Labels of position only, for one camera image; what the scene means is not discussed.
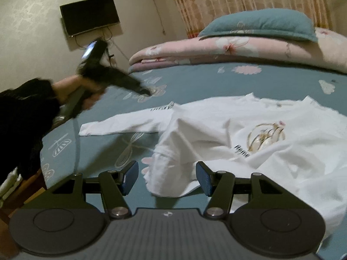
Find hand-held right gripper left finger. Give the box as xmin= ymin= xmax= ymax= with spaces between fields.
xmin=43 ymin=160 xmax=139 ymax=219

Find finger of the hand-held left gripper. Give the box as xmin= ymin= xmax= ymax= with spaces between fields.
xmin=108 ymin=69 xmax=152 ymax=96

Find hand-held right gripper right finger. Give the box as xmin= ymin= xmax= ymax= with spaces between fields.
xmin=196 ymin=161 xmax=292 ymax=219

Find white long-sleeve shirt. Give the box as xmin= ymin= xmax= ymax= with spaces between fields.
xmin=79 ymin=93 xmax=347 ymax=239

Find person's left hand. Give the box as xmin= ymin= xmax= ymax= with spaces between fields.
xmin=53 ymin=75 xmax=103 ymax=110

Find bed with teal printed sheet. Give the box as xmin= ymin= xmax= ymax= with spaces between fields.
xmin=39 ymin=62 xmax=347 ymax=260

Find pink floral folded quilt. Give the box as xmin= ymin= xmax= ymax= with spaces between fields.
xmin=128 ymin=27 xmax=347 ymax=73

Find teal pillow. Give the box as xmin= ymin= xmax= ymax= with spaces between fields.
xmin=198 ymin=8 xmax=318 ymax=42

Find television cables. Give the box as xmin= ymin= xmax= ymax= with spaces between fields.
xmin=74 ymin=30 xmax=131 ymax=68

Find black wall television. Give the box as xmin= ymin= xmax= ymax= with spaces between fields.
xmin=60 ymin=0 xmax=121 ymax=37

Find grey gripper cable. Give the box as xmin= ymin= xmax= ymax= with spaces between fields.
xmin=73 ymin=115 xmax=82 ymax=174

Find thin wall cord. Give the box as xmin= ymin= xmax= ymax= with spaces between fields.
xmin=149 ymin=0 xmax=166 ymax=35

